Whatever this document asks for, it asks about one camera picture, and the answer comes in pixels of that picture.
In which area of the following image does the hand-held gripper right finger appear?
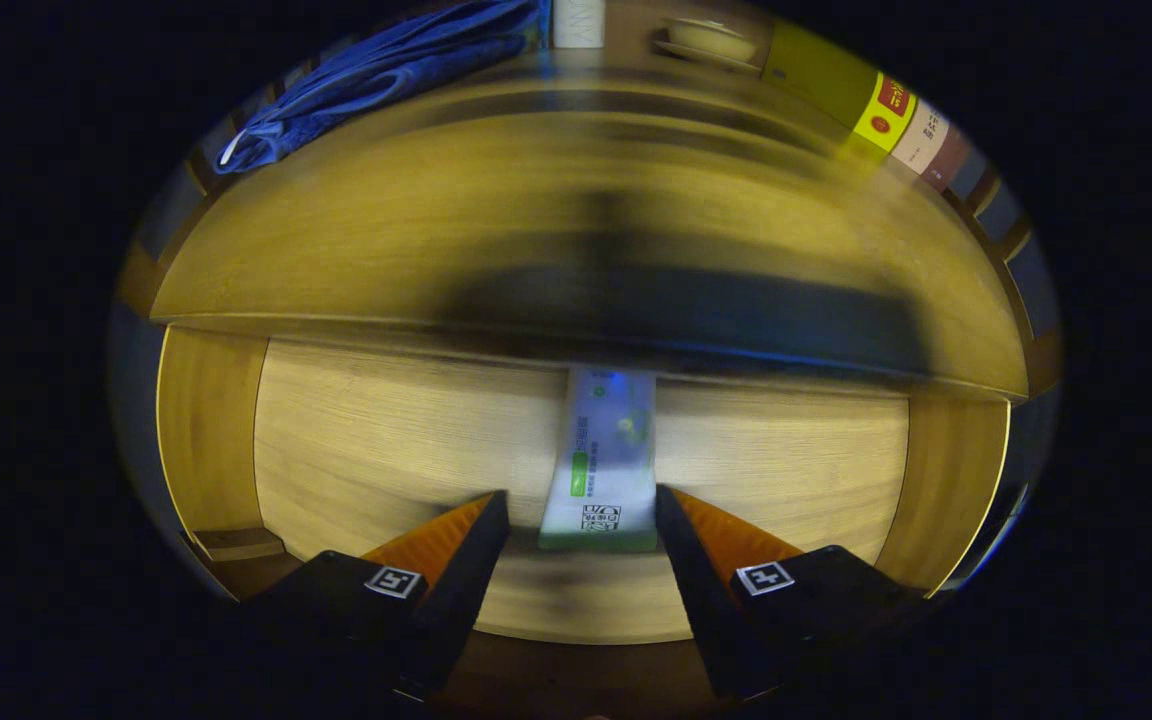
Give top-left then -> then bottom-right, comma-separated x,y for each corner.
654,484 -> 937,701

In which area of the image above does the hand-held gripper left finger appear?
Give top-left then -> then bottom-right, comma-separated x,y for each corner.
246,490 -> 512,701

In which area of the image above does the green and white tissue packet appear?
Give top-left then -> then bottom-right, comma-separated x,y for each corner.
538,365 -> 659,553

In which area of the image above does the wooden drawer with black knob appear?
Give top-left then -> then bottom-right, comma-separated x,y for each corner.
154,322 -> 1015,716

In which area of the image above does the brown book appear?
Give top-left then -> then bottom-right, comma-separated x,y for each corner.
921,125 -> 977,194

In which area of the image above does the cream and orange book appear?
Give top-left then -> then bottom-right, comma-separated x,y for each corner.
891,97 -> 952,176

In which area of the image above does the blue towel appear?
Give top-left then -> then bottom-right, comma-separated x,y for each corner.
214,0 -> 547,176

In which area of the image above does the yellow book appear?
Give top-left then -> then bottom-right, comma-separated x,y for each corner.
761,20 -> 922,156

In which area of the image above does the beige lidded ceramic cup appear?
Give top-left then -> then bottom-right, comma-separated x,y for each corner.
651,15 -> 762,73

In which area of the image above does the white pump bottle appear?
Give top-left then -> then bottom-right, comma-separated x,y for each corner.
551,0 -> 607,49

